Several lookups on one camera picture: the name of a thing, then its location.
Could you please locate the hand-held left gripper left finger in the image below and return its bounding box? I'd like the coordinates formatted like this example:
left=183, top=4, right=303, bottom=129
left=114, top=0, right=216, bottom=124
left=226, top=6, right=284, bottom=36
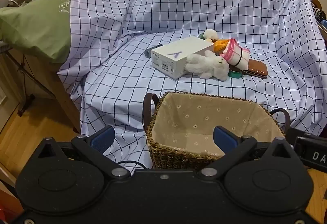
left=34, top=125, right=131, bottom=180

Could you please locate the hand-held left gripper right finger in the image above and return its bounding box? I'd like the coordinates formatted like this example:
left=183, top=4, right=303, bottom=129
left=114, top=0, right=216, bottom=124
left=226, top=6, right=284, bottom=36
left=199, top=125, right=298, bottom=179

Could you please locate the woven basket with fabric lining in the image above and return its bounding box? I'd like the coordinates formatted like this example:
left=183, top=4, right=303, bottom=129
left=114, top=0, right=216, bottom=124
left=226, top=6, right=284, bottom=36
left=143, top=91, right=291, bottom=170

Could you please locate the white plush lamb toy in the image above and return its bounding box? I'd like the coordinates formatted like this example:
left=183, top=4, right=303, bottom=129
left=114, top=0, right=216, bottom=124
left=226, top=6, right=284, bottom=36
left=184, top=51, right=230, bottom=82

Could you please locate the pink and white towel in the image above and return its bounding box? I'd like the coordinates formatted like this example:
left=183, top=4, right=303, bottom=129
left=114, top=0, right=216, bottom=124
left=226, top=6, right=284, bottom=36
left=220, top=38, right=250, bottom=71

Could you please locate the green and cream mushroom toy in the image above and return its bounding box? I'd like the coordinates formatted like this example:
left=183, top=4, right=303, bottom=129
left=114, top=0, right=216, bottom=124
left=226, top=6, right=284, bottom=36
left=199, top=29, right=219, bottom=43

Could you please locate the green tape roll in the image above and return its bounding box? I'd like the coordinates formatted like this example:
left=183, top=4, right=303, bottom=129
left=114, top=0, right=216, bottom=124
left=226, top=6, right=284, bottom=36
left=228, top=68, right=243, bottom=79

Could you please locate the brown leather case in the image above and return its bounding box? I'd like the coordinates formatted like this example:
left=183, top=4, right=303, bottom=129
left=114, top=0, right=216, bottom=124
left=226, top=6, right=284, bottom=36
left=241, top=59, right=269, bottom=79

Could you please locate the dark grey cylinder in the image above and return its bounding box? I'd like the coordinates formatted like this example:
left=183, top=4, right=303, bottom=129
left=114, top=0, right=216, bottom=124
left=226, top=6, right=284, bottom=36
left=144, top=45, right=162, bottom=57

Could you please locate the white phone box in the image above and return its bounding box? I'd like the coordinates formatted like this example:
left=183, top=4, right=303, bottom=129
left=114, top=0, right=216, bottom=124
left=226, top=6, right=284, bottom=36
left=151, top=36, right=215, bottom=81

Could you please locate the green cloth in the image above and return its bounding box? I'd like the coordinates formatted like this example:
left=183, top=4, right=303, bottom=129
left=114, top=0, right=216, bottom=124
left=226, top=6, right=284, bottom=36
left=0, top=0, right=77, bottom=64

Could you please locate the checked white bed sheet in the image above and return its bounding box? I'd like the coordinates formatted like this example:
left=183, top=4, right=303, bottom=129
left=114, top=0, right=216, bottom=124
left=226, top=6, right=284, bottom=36
left=57, top=0, right=327, bottom=171

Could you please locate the zebra patterned item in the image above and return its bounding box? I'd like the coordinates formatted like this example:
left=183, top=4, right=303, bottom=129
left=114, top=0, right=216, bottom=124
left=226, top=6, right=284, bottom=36
left=314, top=7, right=327, bottom=21

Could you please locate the black cable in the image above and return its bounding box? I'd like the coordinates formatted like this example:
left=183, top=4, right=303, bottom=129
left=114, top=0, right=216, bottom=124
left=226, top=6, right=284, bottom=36
left=116, top=161, right=150, bottom=171

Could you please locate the wooden bed frame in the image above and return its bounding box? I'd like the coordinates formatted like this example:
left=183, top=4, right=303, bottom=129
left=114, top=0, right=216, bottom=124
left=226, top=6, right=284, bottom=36
left=0, top=47, right=80, bottom=134

